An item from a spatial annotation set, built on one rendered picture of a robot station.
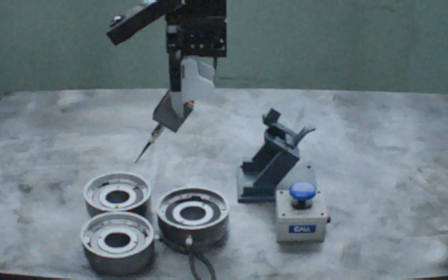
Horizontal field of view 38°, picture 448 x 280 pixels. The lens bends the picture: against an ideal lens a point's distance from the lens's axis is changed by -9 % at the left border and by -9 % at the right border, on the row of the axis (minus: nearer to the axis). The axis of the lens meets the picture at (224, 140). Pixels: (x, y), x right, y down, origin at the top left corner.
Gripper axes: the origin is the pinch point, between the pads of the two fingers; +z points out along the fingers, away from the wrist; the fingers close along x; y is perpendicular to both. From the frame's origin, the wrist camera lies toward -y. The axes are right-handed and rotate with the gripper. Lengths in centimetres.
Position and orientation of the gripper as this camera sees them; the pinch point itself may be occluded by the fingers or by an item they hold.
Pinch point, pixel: (176, 104)
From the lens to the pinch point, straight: 101.6
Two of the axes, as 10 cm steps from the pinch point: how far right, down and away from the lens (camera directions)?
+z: 0.1, 8.7, 5.0
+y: 10.0, -0.1, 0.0
